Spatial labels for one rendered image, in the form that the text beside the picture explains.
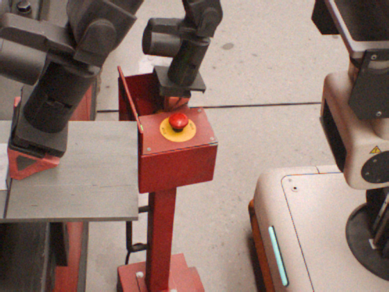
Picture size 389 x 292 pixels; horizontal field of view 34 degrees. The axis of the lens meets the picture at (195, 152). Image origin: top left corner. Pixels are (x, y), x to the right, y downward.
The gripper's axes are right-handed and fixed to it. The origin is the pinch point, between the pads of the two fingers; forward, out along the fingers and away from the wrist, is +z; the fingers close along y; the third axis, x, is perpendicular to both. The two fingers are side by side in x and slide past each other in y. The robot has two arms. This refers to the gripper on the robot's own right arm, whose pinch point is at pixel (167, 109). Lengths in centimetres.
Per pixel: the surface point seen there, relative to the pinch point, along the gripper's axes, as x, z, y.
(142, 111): 0.4, 0.5, 5.7
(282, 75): -84, 52, -92
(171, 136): 12.0, -3.7, 3.5
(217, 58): -100, 58, -70
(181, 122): 11.3, -6.9, 2.3
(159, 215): 8.4, 26.0, -4.2
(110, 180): 38, -21, 26
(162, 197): 8.3, 19.4, -2.8
